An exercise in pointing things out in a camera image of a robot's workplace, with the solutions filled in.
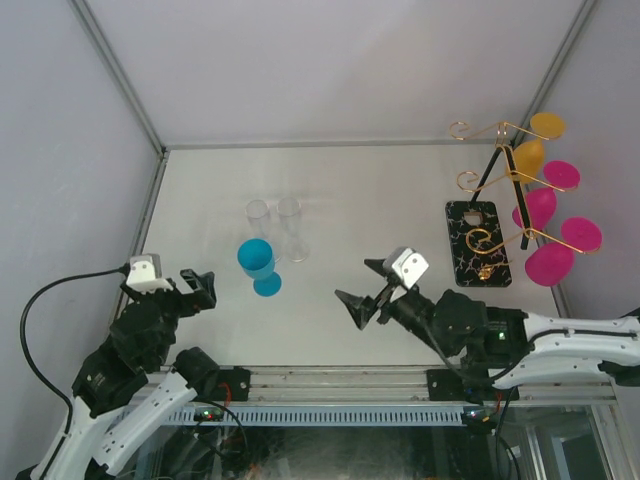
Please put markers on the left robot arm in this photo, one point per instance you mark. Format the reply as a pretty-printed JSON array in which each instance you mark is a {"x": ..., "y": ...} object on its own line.
[{"x": 99, "y": 435}]

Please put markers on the blue slotted cable duct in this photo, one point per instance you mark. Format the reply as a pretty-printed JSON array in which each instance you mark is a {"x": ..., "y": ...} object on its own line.
[{"x": 319, "y": 416}]

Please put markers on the pink wine glass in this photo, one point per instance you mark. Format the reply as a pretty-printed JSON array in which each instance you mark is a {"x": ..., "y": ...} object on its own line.
[
  {"x": 552, "y": 262},
  {"x": 542, "y": 202}
]

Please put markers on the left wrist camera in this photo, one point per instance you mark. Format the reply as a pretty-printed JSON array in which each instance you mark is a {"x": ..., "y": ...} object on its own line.
[{"x": 145, "y": 274}]

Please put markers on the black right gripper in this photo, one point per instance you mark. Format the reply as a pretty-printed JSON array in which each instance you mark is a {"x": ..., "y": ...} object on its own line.
[{"x": 362, "y": 308}]

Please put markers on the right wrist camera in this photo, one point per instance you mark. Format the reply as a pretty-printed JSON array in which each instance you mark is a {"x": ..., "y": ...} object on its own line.
[{"x": 406, "y": 267}]

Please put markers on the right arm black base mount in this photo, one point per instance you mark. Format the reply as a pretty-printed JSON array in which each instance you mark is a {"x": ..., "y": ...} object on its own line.
[{"x": 445, "y": 386}]

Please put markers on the cyan wine glass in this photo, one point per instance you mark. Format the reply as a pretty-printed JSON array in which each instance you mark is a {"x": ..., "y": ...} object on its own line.
[{"x": 256, "y": 258}]

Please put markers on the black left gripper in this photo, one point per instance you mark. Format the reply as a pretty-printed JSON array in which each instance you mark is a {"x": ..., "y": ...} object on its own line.
[{"x": 203, "y": 297}]

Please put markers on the yellow wine glass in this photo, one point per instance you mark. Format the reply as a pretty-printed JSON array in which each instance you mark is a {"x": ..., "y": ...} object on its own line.
[{"x": 529, "y": 157}]

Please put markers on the gold wire wine glass rack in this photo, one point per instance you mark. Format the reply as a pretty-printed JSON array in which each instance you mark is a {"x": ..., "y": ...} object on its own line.
[{"x": 489, "y": 230}]

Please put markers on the clear champagne flute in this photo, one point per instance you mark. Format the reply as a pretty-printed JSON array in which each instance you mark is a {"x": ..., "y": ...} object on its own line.
[
  {"x": 258, "y": 214},
  {"x": 289, "y": 211}
]

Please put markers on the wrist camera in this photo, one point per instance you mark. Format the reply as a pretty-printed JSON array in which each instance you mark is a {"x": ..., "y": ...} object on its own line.
[
  {"x": 406, "y": 267},
  {"x": 145, "y": 274}
]

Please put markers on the aluminium front frame rail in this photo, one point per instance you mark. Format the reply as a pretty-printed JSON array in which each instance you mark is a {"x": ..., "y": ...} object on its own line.
[{"x": 270, "y": 385}]

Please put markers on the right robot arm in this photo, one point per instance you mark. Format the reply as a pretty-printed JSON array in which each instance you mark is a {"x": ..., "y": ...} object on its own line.
[{"x": 495, "y": 348}]

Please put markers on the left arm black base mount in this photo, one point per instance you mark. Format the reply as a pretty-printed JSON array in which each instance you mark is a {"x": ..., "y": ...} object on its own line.
[{"x": 231, "y": 385}]

